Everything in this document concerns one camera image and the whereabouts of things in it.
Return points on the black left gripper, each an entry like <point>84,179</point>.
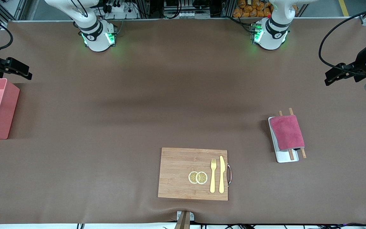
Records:
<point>360,63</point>

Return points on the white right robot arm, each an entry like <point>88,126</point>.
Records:
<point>97,39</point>

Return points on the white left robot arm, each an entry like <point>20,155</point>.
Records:
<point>270,36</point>

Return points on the white rectangular tray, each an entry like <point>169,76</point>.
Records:
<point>284,156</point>

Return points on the pile of orange items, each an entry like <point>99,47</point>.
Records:
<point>251,9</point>

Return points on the white power strip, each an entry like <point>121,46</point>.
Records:
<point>119,11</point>

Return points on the yellow plastic knife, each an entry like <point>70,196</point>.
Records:
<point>222,175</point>

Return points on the yellow plastic fork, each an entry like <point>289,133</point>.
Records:
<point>213,176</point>

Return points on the whole lemon slice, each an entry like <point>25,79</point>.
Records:
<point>201,177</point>

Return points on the covered lemon slice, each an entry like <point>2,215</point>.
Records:
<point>192,177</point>

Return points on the metal table clamp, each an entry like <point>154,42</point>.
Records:
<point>185,219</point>

